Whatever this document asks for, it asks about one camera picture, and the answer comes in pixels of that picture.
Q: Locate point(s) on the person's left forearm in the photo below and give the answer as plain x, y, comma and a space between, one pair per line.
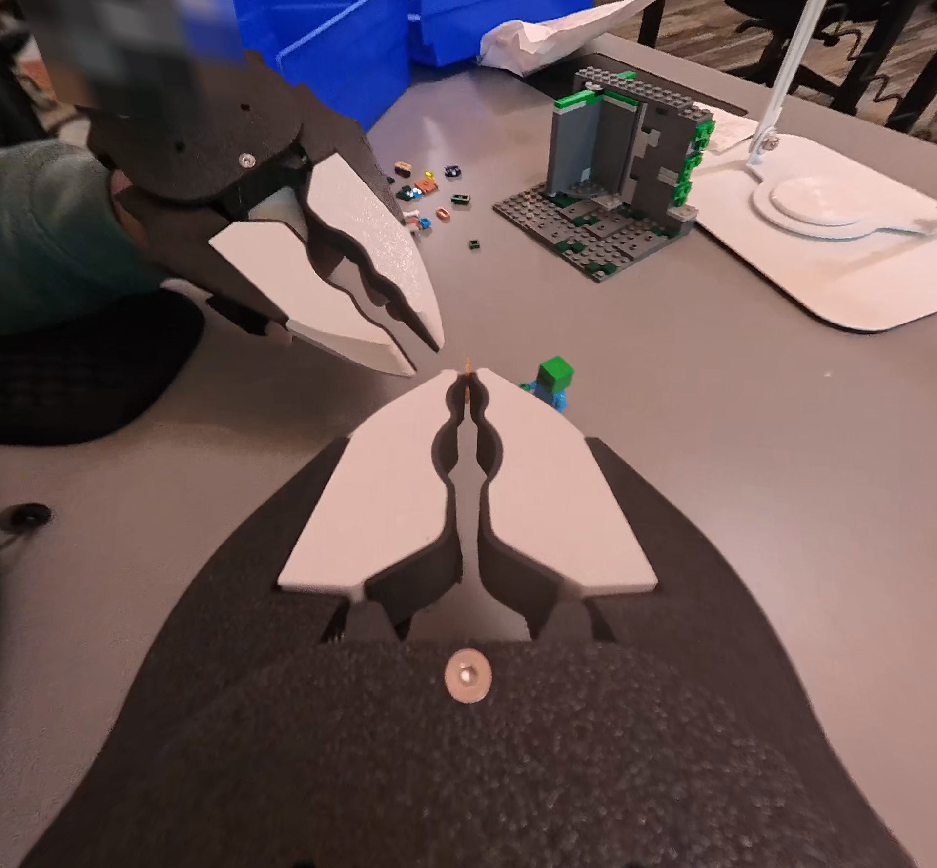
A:
66, 238

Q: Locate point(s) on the large brick-print paper bag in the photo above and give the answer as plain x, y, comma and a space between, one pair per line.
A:
527, 41

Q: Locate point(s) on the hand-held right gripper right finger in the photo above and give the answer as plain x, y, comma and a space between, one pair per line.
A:
564, 509

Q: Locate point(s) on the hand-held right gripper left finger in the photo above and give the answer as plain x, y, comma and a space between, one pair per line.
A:
373, 509

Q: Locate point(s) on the blue toy figure torso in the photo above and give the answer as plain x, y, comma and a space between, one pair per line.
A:
545, 396

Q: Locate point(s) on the small toy bricks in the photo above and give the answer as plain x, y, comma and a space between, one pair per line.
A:
426, 186

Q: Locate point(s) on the grey brick building model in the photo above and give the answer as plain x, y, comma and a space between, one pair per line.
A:
600, 224

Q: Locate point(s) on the green cube brick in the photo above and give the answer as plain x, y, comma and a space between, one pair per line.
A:
554, 372

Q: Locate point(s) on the grey desk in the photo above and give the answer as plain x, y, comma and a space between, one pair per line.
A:
695, 458

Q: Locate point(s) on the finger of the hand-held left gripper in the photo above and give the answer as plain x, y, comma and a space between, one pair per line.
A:
380, 238
293, 282

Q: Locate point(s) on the person's left hand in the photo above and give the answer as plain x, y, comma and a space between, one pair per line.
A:
277, 332

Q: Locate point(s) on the white printed paper sheet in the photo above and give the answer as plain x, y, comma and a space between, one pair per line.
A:
725, 127

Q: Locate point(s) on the gold toy sword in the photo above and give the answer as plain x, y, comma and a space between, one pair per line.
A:
467, 364

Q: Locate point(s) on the black chair armrest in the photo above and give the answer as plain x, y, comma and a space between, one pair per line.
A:
88, 370

